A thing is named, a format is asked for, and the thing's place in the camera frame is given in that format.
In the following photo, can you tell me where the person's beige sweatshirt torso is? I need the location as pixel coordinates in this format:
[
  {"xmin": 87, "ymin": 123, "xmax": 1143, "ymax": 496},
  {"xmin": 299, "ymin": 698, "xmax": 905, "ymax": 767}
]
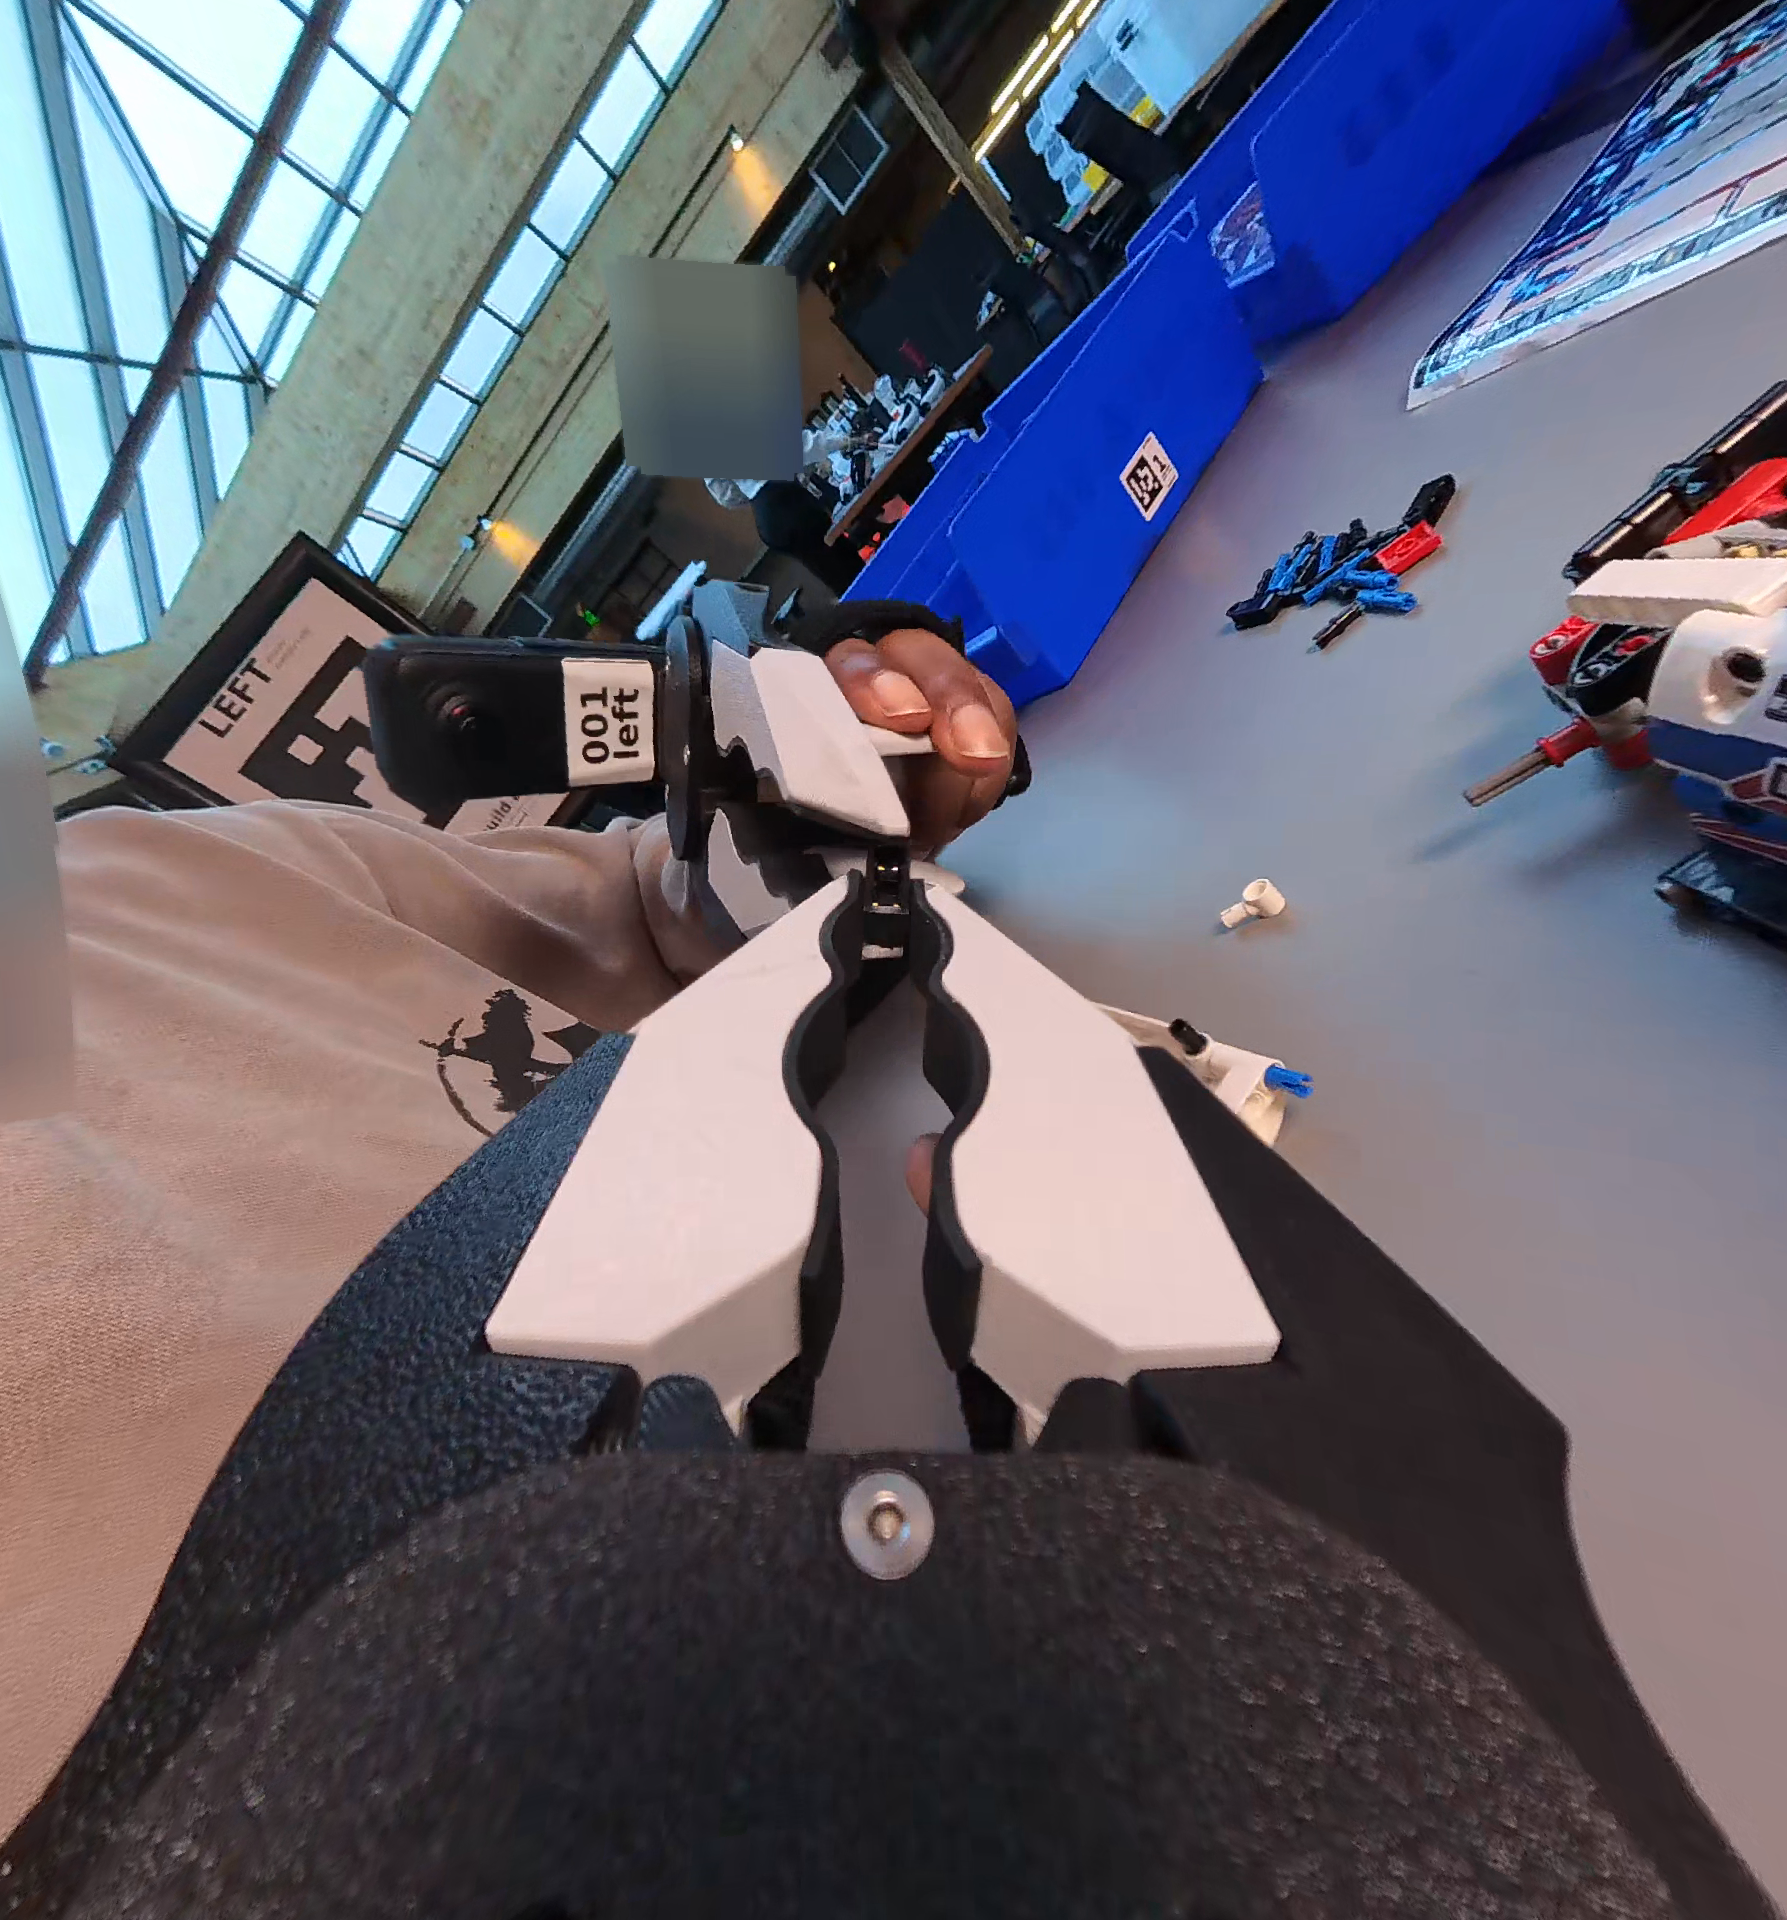
[{"xmin": 0, "ymin": 900, "xmax": 640, "ymax": 1899}]

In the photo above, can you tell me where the person's left forearm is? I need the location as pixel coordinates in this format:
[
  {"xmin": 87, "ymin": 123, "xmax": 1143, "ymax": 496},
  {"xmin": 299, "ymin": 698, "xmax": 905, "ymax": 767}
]
[{"xmin": 53, "ymin": 803, "xmax": 745, "ymax": 1038}]

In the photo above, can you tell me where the pile of blue black pins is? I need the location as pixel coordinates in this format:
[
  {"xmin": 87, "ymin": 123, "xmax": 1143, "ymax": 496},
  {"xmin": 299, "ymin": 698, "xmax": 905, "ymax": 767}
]
[{"xmin": 1227, "ymin": 471, "xmax": 1458, "ymax": 650}]

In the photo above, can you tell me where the red and white lego panel assembly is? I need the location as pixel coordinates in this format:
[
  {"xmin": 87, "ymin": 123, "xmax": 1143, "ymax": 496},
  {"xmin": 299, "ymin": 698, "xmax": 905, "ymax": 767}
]
[{"xmin": 1096, "ymin": 1002, "xmax": 1317, "ymax": 1155}]

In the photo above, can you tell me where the shiny sticker sheet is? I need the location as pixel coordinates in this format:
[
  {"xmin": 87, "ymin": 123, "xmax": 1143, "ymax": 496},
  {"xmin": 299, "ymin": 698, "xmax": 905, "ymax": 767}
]
[{"xmin": 1402, "ymin": 0, "xmax": 1787, "ymax": 410}]

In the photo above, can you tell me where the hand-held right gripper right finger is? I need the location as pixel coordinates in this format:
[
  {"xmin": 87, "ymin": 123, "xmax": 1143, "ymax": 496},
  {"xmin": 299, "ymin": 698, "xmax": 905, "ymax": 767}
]
[{"xmin": 912, "ymin": 885, "xmax": 1283, "ymax": 1431}]

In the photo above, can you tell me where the black framed marker sign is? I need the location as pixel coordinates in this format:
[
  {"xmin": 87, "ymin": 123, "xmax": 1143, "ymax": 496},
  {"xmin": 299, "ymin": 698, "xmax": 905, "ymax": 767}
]
[{"xmin": 114, "ymin": 534, "xmax": 594, "ymax": 843}]

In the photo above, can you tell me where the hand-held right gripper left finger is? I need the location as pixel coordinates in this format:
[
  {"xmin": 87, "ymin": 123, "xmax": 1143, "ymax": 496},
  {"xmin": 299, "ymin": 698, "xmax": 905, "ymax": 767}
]
[{"xmin": 481, "ymin": 880, "xmax": 856, "ymax": 1438}]

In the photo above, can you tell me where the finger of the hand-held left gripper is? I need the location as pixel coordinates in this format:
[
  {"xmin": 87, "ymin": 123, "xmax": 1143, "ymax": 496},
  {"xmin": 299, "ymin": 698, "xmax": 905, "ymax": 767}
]
[
  {"xmin": 710, "ymin": 648, "xmax": 917, "ymax": 847},
  {"xmin": 698, "ymin": 839, "xmax": 841, "ymax": 951}
]

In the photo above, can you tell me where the blue storage bin with tag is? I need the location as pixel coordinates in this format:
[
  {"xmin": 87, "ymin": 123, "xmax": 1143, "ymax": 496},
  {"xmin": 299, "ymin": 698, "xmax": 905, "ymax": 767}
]
[{"xmin": 848, "ymin": 224, "xmax": 1270, "ymax": 708}]

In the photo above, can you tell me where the lego race car model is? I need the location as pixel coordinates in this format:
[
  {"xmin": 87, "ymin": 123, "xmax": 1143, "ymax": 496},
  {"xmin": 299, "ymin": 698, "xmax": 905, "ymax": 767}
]
[{"xmin": 1463, "ymin": 384, "xmax": 1787, "ymax": 977}]

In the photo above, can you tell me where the wooden workbench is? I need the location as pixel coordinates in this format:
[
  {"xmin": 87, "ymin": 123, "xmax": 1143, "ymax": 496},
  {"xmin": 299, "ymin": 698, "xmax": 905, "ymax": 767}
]
[{"xmin": 817, "ymin": 347, "xmax": 1001, "ymax": 541}]

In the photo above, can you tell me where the person's left hand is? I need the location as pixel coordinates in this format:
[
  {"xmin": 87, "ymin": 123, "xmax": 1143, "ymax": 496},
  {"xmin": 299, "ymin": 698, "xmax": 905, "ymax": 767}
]
[{"xmin": 817, "ymin": 627, "xmax": 1026, "ymax": 865}]

